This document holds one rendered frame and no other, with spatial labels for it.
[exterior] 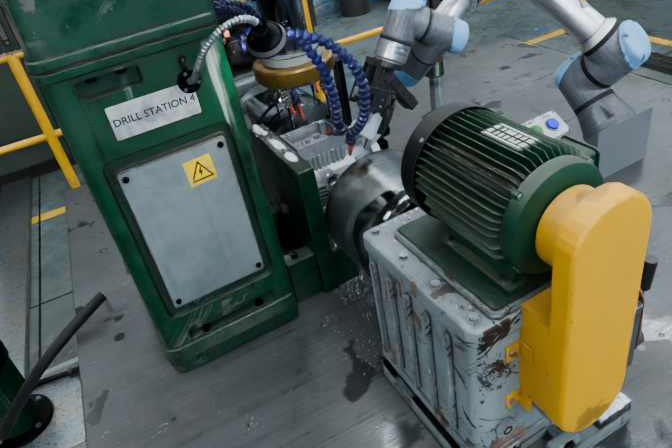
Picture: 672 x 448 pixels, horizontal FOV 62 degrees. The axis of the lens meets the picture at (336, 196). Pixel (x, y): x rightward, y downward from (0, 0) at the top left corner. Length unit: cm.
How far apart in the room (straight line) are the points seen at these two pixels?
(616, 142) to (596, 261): 103
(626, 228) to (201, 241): 75
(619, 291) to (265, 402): 72
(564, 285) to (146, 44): 71
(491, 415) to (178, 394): 67
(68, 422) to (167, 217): 99
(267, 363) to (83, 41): 73
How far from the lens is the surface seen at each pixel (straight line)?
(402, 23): 127
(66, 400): 200
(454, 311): 78
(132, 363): 140
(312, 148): 128
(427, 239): 88
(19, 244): 379
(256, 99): 158
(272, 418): 117
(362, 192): 107
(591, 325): 77
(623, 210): 68
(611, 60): 166
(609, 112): 171
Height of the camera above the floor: 172
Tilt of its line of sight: 32 degrees down
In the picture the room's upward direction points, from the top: 11 degrees counter-clockwise
